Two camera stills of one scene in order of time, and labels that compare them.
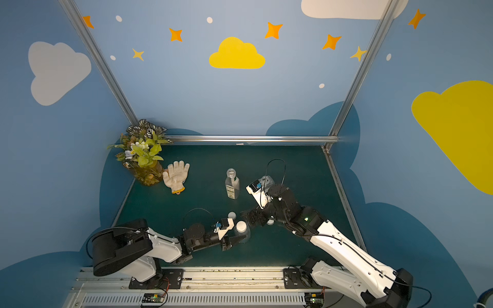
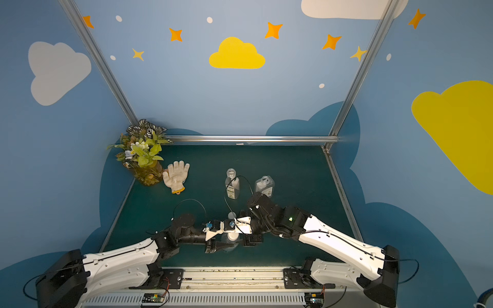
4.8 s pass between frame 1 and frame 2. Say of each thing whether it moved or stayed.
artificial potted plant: stayed
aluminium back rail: stayed
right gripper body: moved
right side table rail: stayed
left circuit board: stayed
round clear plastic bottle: moved
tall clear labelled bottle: stayed
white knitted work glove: stayed
